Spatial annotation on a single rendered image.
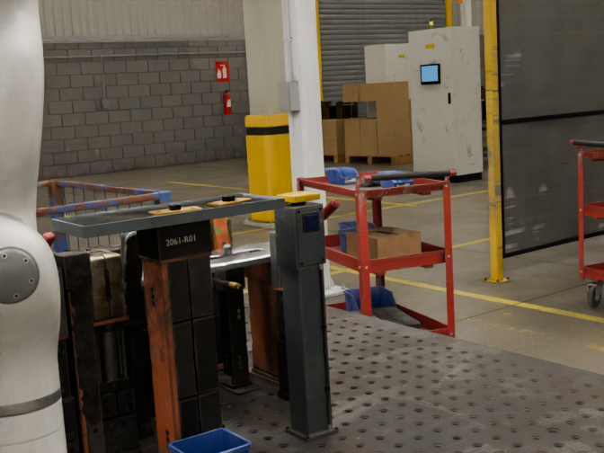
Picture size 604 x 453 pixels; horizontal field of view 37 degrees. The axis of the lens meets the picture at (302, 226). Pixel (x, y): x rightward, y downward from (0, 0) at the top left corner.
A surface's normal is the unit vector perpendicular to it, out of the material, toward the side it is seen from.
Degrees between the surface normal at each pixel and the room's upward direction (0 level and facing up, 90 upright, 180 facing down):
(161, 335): 90
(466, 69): 90
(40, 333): 124
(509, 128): 91
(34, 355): 108
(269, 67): 90
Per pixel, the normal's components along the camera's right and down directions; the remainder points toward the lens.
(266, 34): 0.61, 0.09
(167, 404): -0.81, 0.14
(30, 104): 0.86, 0.09
